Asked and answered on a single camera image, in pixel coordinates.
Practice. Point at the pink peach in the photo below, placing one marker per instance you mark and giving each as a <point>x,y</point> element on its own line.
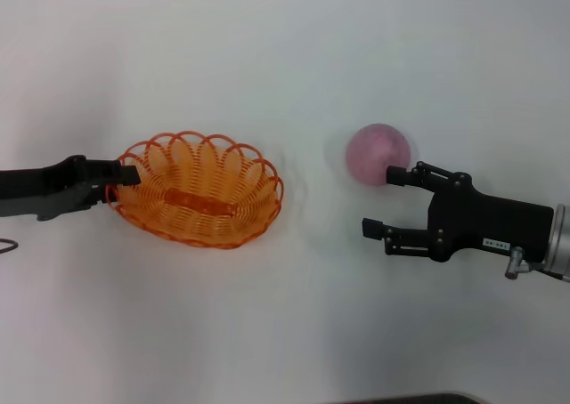
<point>374,155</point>

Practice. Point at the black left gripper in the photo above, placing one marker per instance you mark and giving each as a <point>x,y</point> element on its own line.
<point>31,190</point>

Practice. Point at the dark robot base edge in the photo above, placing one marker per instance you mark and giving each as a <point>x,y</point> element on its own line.
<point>423,398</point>

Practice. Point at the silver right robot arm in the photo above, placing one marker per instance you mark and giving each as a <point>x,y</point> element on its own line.
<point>559,244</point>

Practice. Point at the orange plastic woven basket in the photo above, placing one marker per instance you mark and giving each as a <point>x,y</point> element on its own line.
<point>196,204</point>

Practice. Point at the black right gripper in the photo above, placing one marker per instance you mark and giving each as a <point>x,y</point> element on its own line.
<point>485,223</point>

